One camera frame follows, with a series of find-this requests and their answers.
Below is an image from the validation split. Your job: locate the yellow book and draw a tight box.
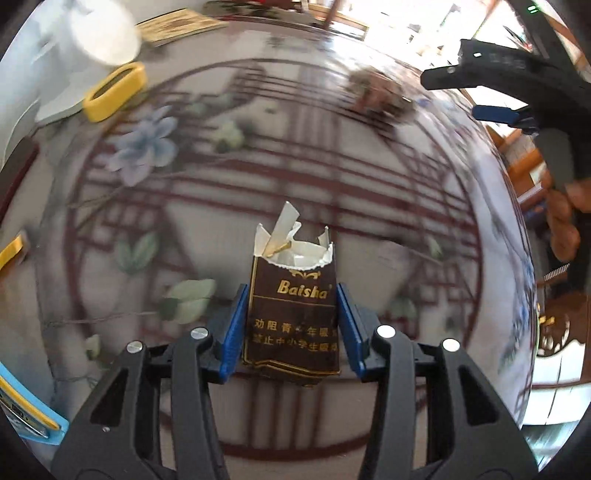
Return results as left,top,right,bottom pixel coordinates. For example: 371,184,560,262
136,8,230,47

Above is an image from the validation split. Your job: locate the crumpled brown paper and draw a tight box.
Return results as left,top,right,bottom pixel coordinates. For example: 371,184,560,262
346,68,417,117

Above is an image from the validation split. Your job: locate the carved wooden chair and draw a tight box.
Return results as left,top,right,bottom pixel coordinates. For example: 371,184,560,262
531,263,591,385

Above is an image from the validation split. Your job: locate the brown cigarette pack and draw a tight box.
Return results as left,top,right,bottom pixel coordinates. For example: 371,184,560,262
242,201,341,387

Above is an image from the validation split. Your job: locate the blue and yellow blister pack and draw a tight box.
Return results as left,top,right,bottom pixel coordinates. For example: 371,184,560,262
0,362,68,446

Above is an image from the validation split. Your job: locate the yellow strip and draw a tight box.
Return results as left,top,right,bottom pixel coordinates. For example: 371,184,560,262
0,234,25,271

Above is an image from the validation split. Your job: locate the person's right hand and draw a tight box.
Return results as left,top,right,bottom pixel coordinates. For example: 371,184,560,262
545,178,591,264

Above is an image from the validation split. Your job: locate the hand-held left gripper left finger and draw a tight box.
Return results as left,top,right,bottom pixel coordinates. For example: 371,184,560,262
51,284,249,480

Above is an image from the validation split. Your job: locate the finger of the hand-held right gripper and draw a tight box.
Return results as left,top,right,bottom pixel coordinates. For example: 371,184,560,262
472,105,539,135
420,39,575,100

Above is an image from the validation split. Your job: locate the yellow oval ring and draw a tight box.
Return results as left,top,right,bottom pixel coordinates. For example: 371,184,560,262
82,62,148,123

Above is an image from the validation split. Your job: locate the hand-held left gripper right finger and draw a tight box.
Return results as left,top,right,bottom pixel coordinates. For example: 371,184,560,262
336,282,539,480

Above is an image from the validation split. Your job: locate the floral tablecloth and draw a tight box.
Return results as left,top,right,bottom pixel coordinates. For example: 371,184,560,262
9,9,539,462

